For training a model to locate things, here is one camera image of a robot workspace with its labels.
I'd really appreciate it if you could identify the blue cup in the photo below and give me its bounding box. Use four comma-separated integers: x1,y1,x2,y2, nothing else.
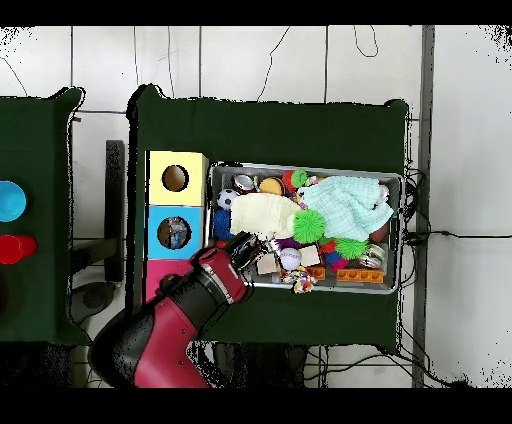
0,180,28,224

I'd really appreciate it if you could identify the cream waffle cloth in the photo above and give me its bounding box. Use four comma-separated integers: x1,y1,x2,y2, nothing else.
229,192,302,241

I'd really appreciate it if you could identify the dark green tablecloth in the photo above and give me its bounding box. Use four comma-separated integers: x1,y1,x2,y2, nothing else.
125,84,410,353

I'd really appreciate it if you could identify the mint green waffle cloth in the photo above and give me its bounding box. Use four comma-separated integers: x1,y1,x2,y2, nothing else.
297,175,396,242

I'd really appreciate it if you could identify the grey rounded base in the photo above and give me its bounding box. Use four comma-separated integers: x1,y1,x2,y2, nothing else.
68,280,118,326

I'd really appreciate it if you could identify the shallow metal mesh bin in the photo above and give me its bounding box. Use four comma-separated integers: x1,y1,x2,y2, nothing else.
202,160,405,295

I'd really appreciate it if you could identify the wooden box with three holes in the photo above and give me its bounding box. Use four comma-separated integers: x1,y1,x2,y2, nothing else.
141,150,210,305

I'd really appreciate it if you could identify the black power cable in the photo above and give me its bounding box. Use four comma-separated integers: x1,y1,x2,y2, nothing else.
403,228,512,246

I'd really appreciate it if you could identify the black white soccer ball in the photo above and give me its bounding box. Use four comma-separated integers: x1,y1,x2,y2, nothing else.
216,188,240,212

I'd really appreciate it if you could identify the blue spiky ball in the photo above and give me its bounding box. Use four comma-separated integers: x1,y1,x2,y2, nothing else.
211,208,238,242

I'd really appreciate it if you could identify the white baseball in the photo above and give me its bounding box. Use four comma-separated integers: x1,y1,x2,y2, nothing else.
278,246,302,271

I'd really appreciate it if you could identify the silver drink can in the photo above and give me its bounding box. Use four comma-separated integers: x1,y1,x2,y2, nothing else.
232,173,256,196

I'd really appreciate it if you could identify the large green spiky eyed toy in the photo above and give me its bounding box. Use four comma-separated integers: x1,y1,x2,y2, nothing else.
292,208,326,244

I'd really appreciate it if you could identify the orange plastic block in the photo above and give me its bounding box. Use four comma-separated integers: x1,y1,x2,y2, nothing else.
334,266,385,285

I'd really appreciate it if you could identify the red cup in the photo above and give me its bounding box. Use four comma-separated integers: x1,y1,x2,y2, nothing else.
0,234,38,266

